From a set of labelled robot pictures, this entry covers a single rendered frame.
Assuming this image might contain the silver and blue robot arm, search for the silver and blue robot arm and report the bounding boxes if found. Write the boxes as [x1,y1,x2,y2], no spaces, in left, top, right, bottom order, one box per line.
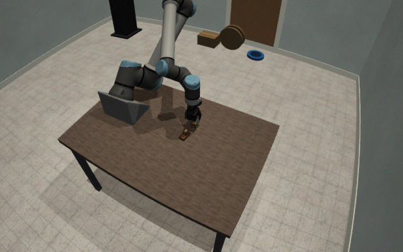
[108,0,202,107]

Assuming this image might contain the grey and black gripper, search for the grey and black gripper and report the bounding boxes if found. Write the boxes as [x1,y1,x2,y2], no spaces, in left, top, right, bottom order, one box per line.
[185,105,201,126]

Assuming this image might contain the brown rectangular tray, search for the brown rectangular tray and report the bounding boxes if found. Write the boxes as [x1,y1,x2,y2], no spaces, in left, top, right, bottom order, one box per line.
[178,132,190,141]

